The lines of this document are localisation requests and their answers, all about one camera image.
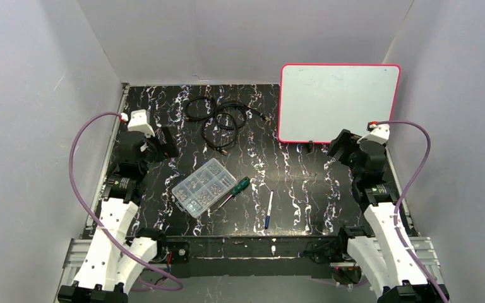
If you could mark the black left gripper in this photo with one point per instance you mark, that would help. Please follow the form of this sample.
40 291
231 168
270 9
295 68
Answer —
166 142

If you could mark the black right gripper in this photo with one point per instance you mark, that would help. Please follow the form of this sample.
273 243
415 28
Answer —
342 144

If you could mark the pink framed whiteboard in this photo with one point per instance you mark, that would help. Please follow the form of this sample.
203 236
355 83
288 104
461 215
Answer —
318 100

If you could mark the blue whiteboard marker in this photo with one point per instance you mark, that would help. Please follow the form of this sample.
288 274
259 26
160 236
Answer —
269 210

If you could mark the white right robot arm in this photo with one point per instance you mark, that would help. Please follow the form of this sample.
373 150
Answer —
385 255

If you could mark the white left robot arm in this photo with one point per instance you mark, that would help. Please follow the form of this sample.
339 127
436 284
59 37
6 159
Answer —
110 269

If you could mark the clear plastic screw box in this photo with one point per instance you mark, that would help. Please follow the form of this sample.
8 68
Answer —
203 188

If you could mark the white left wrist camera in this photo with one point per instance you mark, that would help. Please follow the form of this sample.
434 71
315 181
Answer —
139 121

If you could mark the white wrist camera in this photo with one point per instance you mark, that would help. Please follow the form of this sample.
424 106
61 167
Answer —
379 133
139 121

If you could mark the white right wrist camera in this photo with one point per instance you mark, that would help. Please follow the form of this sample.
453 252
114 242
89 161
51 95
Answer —
379 133

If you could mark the green handled screwdriver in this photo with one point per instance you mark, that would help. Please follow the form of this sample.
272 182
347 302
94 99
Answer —
241 185

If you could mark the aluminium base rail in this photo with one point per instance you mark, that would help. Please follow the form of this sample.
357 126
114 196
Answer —
315 256

